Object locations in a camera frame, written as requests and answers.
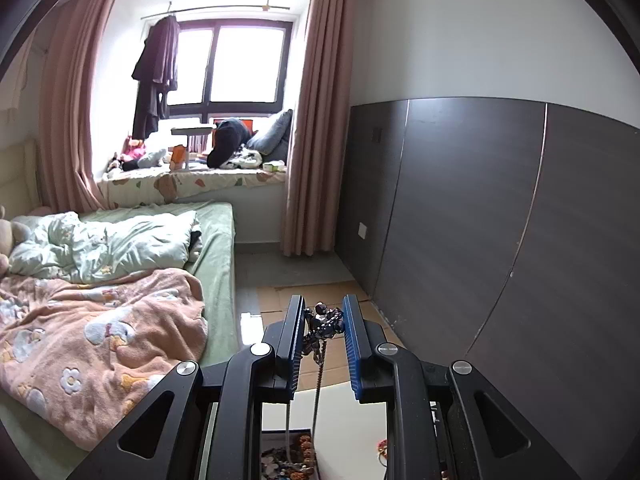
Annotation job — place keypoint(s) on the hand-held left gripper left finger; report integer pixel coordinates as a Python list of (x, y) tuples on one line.
[(296, 370)]

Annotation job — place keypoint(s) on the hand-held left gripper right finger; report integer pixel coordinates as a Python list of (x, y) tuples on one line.
[(352, 360)]

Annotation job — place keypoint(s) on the black jewelry box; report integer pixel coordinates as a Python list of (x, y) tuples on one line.
[(295, 431)]

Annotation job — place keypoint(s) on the flattened cardboard sheets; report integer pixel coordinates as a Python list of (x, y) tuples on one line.
[(270, 305)]

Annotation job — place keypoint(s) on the bed with green sheet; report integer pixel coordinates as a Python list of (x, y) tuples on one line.
[(220, 260)]

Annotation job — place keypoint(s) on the pink floral blanket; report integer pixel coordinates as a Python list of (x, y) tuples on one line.
[(100, 335)]

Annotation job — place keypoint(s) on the tissue box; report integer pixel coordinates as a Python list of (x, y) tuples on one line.
[(273, 165)]

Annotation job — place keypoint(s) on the patterned window seat cushion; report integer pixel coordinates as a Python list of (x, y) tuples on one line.
[(200, 185)]

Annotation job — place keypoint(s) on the pale green patterned duvet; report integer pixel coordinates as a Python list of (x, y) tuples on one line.
[(125, 245)]

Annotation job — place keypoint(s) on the white patterned cloth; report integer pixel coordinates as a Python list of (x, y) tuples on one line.
[(247, 157)]

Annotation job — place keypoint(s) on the pink curtain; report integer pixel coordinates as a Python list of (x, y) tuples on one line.
[(70, 110), (315, 135)]

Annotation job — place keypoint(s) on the grey pillow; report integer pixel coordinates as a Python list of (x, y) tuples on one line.
[(275, 135)]

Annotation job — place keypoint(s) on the black clothing heap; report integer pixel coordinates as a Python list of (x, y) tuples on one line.
[(227, 140)]

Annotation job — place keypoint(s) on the orange packet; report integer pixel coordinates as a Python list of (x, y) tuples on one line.
[(178, 155)]

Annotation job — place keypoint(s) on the small folding table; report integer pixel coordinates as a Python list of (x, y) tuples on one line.
[(192, 130)]

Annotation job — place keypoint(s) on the pink toy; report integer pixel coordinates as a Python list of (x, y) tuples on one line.
[(133, 149)]

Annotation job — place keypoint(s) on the dark framed window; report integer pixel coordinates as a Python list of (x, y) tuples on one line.
[(245, 60)]

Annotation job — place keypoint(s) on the beige plush toy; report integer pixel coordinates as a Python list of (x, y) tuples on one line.
[(10, 235)]

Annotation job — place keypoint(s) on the cream bed headboard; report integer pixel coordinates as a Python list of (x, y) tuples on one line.
[(20, 175)]

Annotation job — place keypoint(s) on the hanging dark clothes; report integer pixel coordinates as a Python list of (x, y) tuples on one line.
[(155, 60)]

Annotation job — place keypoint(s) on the metal clothes rod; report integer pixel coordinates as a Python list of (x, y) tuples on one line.
[(225, 7)]

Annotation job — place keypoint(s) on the white wall socket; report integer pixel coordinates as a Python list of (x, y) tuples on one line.
[(362, 230)]

